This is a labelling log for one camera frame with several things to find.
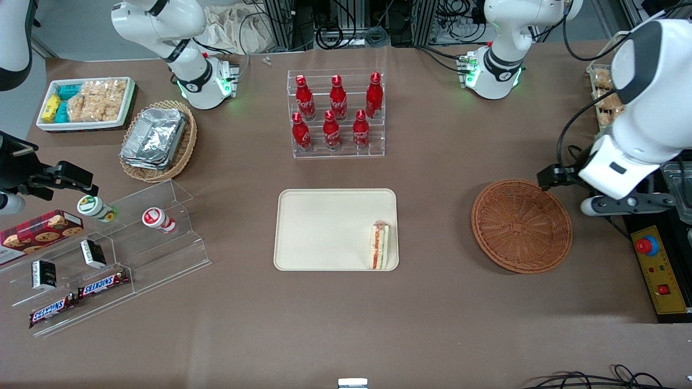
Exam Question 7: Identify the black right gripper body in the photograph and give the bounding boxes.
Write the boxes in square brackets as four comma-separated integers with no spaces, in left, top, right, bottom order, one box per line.
[0,132,55,194]

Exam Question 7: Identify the triangular sandwich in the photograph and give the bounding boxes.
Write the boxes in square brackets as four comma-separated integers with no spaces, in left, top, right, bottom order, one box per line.
[369,220,391,270]

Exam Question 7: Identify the white rectangular snack tray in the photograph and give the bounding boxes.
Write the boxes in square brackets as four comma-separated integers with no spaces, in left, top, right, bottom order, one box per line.
[36,77,136,132]

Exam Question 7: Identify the brown wicker basket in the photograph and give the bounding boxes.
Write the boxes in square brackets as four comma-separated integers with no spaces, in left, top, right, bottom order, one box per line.
[471,179,573,274]

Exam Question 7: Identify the light wicker basket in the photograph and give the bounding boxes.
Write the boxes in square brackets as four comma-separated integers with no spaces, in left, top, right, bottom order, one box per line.
[119,100,198,183]

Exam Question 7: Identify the beige plastic tray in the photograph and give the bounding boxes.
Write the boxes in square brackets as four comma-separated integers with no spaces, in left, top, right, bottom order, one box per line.
[274,188,400,272]

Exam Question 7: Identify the green-capped yoghurt bottle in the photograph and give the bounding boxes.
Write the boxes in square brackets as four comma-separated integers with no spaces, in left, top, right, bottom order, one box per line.
[77,196,118,223]

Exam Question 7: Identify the red tartan cookie box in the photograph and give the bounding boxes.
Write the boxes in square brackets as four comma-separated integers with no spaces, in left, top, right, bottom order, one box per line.
[0,210,84,265]

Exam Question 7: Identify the small black white box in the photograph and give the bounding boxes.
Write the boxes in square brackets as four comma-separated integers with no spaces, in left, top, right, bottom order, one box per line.
[80,239,107,269]
[31,260,58,291]

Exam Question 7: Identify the clear plastic container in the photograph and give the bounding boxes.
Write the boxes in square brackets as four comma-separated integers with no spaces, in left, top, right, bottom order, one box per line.
[662,162,692,223]

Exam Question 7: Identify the yellow snack packet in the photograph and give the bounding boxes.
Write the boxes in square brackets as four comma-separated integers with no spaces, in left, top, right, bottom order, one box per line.
[42,95,62,124]

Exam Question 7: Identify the clear bag of rice crackers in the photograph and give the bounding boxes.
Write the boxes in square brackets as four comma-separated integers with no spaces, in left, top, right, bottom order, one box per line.
[68,80,128,123]

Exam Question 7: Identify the red-capped yoghurt bottle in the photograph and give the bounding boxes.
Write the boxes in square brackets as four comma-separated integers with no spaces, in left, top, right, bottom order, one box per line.
[142,207,177,234]

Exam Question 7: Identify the stack of foil trays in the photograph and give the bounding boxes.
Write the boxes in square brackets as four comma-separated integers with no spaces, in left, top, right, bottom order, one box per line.
[120,107,187,171]

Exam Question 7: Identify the Snickers chocolate bar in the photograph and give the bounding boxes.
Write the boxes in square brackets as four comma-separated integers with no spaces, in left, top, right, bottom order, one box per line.
[77,269,130,299]
[29,294,76,329]

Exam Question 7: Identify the black appliance base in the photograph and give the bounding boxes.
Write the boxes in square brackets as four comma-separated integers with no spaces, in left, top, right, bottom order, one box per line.
[622,162,692,325]

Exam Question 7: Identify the clear acrylic stepped shelf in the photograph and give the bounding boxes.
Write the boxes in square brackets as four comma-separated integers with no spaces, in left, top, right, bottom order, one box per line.
[0,179,211,338]

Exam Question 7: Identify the yellow emergency stop box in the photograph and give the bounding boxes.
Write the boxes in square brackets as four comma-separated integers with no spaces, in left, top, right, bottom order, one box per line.
[634,226,690,315]

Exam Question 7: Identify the red cola bottle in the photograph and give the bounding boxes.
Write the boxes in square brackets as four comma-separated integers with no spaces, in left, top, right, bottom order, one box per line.
[295,75,316,120]
[330,75,348,120]
[292,112,312,152]
[352,110,370,150]
[323,110,342,151]
[365,72,384,119]

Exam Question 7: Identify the clear acrylic bottle rack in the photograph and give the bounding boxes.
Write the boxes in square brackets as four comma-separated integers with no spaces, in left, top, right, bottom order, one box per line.
[287,68,386,159]

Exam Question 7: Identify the beige cloth bag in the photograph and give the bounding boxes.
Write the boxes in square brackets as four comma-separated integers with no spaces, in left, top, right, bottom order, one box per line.
[203,5,271,55]

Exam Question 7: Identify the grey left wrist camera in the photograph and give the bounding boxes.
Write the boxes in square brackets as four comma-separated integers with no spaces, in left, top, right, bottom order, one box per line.
[581,192,677,217]

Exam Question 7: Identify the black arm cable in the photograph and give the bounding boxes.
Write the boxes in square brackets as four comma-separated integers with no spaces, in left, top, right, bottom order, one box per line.
[556,89,617,169]

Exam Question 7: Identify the white wire rack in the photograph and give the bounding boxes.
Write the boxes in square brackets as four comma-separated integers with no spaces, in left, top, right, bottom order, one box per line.
[587,31,630,130]

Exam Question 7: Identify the aluminium frame post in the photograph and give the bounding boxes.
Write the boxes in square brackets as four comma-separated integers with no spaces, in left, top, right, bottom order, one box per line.
[414,0,440,47]
[264,0,314,52]

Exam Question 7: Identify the black floor cables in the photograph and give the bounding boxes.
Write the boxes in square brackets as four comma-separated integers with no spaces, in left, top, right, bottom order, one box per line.
[522,365,692,389]

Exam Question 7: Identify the coiled black cable bundle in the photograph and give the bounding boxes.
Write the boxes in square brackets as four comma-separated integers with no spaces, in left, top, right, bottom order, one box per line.
[315,23,391,49]

